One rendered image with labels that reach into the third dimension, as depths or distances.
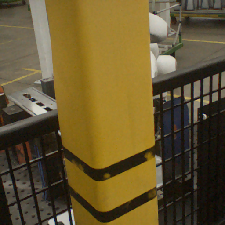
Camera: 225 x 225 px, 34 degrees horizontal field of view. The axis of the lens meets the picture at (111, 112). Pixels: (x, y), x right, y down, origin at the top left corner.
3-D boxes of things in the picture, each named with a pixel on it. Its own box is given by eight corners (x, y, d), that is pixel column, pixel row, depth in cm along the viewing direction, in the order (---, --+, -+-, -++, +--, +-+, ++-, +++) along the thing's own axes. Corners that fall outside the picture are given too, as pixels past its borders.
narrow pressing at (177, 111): (162, 199, 120) (158, 103, 106) (187, 186, 126) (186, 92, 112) (163, 200, 119) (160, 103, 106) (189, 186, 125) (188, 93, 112)
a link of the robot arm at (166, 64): (147, 92, 217) (144, 53, 207) (179, 92, 212) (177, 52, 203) (144, 101, 207) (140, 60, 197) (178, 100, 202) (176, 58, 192)
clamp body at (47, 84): (46, 130, 246) (37, 79, 232) (60, 125, 252) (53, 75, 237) (52, 135, 239) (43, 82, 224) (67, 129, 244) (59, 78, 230)
